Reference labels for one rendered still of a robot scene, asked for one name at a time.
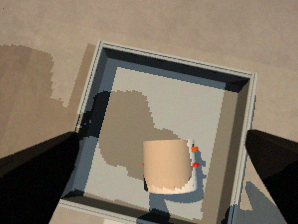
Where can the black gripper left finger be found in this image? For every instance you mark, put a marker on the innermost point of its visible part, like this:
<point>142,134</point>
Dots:
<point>32,181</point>

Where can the grey square tray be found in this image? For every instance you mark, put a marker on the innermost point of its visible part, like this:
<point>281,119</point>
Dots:
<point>133,95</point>

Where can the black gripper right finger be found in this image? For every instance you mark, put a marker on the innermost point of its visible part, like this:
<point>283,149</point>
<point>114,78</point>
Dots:
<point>276,161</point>

